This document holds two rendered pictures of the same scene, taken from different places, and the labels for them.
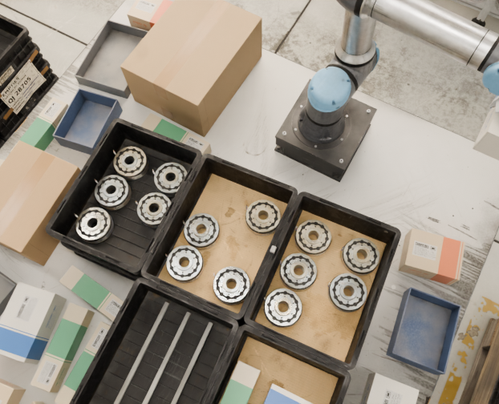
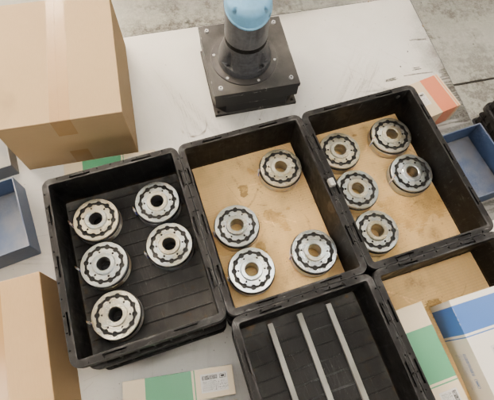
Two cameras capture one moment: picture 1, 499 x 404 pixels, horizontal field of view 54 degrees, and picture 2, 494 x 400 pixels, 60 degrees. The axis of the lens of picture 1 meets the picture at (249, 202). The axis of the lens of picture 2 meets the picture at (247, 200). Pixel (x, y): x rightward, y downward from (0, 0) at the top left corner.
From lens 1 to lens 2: 0.61 m
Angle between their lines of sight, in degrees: 19
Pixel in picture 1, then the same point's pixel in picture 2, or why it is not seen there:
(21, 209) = (9, 374)
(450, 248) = (431, 86)
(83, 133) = not seen: outside the picture
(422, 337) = (470, 173)
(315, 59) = not seen: hidden behind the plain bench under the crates
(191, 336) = (321, 333)
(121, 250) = (171, 316)
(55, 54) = not seen: outside the picture
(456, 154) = (358, 19)
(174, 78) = (71, 102)
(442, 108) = not seen: hidden behind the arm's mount
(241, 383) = (418, 328)
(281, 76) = (160, 51)
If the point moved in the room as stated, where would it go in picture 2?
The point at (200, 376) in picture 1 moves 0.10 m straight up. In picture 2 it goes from (366, 362) to (381, 359)
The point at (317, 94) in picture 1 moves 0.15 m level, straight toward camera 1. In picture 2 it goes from (245, 11) to (279, 55)
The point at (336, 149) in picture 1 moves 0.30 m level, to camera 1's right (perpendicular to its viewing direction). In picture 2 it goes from (277, 71) to (344, 17)
